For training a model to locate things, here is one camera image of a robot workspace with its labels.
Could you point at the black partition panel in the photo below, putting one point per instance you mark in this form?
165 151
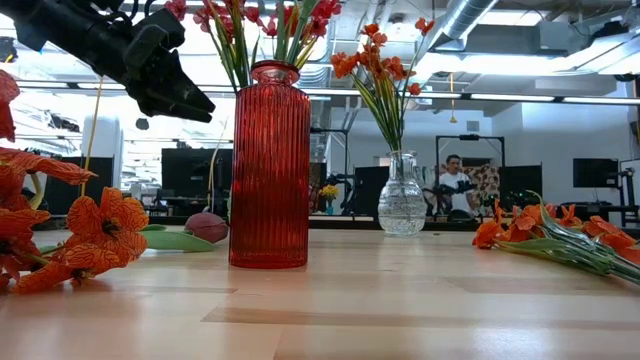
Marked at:
97 185

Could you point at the red artificial flower bunch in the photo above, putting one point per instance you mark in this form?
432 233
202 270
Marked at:
325 9

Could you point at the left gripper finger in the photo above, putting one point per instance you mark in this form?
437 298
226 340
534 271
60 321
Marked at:
175 85
170 107

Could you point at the orange artificial flower bunch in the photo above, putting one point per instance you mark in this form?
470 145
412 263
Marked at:
487 234

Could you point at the person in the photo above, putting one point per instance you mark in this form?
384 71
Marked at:
455 182

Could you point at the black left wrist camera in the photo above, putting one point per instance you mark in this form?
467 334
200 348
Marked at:
145 45

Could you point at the patterned brown white panel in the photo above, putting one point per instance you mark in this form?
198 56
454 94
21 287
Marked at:
487 180

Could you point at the orange veined-petal flower bunch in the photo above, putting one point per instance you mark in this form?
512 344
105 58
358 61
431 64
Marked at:
107 225

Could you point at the black device stand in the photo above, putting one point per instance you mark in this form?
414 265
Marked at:
627 182

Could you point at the long ceiling light strip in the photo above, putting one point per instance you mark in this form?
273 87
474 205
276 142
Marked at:
515 97

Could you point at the yellow bouquet in blue vase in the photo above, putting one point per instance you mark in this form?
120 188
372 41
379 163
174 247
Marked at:
328 192

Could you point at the black background robot arm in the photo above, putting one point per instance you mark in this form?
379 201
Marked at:
342 192

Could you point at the clear glass vase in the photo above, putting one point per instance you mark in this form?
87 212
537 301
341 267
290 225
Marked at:
401 205

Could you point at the silver ventilation duct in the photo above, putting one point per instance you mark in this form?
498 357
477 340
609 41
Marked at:
467 17

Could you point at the small-bloom orange flower spray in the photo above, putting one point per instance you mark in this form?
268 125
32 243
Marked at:
372 57

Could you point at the pink-red artificial flower spray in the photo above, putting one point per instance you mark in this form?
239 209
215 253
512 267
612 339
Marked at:
176 8

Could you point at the black computer monitor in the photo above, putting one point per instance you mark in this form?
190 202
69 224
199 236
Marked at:
197 172

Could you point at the black cabinet panel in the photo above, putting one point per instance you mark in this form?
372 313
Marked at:
370 192

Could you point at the red artificial flower stem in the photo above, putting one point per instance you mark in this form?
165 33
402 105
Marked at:
291 16

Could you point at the small black ceiling dome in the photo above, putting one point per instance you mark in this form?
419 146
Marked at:
142 123

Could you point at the black metal frame stand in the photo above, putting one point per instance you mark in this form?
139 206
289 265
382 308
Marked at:
470 137

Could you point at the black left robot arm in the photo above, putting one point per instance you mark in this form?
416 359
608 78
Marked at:
40 25

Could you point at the red ribbed glass vase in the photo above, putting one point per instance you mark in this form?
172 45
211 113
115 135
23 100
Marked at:
270 175

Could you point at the black background desk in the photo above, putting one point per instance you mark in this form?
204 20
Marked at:
595 209

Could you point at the small black wall monitor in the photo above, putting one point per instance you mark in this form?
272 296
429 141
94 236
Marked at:
595 172

